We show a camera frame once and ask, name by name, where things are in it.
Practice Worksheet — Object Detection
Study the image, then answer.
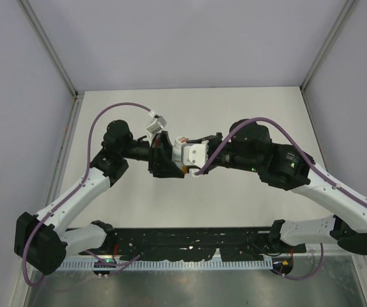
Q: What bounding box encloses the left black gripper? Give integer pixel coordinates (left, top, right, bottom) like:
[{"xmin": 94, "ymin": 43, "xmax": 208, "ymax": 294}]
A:
[{"xmin": 121, "ymin": 130, "xmax": 187, "ymax": 178}]

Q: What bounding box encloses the white pill bottle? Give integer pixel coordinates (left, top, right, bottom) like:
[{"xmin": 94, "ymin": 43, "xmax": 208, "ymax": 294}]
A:
[{"xmin": 171, "ymin": 136, "xmax": 189, "ymax": 174}]

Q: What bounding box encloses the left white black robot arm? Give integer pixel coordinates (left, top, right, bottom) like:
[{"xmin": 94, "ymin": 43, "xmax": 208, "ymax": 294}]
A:
[{"xmin": 14, "ymin": 115, "xmax": 185, "ymax": 275}]

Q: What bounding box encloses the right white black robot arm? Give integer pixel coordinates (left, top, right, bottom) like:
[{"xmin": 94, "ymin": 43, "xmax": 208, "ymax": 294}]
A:
[{"xmin": 175, "ymin": 117, "xmax": 367, "ymax": 255}]

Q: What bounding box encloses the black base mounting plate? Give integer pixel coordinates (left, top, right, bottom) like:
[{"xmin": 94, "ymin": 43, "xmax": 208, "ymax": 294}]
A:
[{"xmin": 98, "ymin": 227, "xmax": 306, "ymax": 262}]

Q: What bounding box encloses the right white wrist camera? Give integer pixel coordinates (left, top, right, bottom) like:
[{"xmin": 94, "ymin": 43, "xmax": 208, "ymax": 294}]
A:
[{"xmin": 182, "ymin": 141, "xmax": 208, "ymax": 168}]

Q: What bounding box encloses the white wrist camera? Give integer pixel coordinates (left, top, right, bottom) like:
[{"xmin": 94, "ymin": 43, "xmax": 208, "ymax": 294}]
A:
[
  {"xmin": 146, "ymin": 111, "xmax": 167, "ymax": 143},
  {"xmin": 182, "ymin": 141, "xmax": 208, "ymax": 168}
]

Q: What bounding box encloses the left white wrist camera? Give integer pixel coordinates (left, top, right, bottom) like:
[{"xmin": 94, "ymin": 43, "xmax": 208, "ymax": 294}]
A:
[{"xmin": 146, "ymin": 111, "xmax": 167, "ymax": 143}]

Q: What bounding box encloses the left aluminium corner post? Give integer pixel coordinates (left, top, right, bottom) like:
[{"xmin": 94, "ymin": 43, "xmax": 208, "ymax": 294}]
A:
[{"xmin": 19, "ymin": 0, "xmax": 79, "ymax": 98}]

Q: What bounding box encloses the aluminium corner post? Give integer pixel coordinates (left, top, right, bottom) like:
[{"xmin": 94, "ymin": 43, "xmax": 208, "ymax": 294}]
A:
[
  {"xmin": 19, "ymin": 0, "xmax": 79, "ymax": 98},
  {"xmin": 300, "ymin": 0, "xmax": 359, "ymax": 92}
]

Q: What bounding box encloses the left side aluminium rail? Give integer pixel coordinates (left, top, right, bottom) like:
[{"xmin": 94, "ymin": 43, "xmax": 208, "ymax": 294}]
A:
[{"xmin": 44, "ymin": 92, "xmax": 84, "ymax": 207}]

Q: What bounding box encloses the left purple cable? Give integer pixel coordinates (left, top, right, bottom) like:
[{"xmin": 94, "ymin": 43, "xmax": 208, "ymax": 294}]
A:
[{"xmin": 22, "ymin": 102, "xmax": 154, "ymax": 287}]

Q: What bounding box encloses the white slotted cable duct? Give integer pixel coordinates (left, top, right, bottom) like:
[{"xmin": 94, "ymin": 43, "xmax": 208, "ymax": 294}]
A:
[{"xmin": 57, "ymin": 257, "xmax": 273, "ymax": 272}]

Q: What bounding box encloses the aluminium frame rail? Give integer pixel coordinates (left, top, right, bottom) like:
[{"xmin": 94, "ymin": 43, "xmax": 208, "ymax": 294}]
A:
[{"xmin": 298, "ymin": 242, "xmax": 367, "ymax": 258}]

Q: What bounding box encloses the right aluminium corner post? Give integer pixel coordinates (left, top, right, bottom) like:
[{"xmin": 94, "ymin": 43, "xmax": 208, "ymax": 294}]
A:
[{"xmin": 300, "ymin": 0, "xmax": 359, "ymax": 92}]

